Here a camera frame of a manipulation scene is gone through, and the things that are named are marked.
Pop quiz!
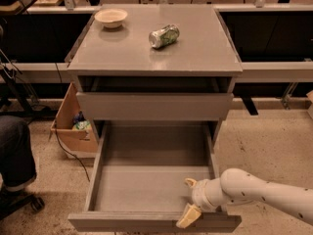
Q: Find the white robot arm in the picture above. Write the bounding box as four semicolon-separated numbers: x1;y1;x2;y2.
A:
176;168;313;228

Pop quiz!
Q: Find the white ceramic bowl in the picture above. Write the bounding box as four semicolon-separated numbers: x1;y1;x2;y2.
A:
95;9;128;28

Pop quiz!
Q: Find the black power cable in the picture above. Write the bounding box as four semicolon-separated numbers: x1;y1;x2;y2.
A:
53;62;91;183

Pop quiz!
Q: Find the black office chair base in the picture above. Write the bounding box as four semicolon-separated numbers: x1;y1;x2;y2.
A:
0;190;45;220

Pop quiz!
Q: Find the person's leg in jeans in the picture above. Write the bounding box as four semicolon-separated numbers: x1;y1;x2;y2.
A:
0;116;36;192

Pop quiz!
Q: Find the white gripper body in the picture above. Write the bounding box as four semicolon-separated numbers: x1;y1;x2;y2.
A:
192;179;227;212

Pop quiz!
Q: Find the grey drawer cabinet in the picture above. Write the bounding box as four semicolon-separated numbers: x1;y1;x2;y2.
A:
68;4;242;138

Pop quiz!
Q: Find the green crushed soda can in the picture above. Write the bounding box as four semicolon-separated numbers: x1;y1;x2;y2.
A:
149;24;180;49

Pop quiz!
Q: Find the black tripod stand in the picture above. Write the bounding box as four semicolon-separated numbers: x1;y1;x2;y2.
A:
0;49;50;117

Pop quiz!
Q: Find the grey drawer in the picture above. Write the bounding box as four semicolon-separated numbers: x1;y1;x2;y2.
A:
68;122;242;233
75;76;235;121

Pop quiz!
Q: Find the green snack bag in box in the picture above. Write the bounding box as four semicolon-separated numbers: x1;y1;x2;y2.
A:
72;112;91;130

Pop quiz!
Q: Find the grey top drawer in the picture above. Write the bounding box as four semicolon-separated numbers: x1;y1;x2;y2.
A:
75;76;235;121

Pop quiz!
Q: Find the open cardboard box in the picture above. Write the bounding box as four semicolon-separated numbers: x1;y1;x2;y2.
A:
51;83;98;158

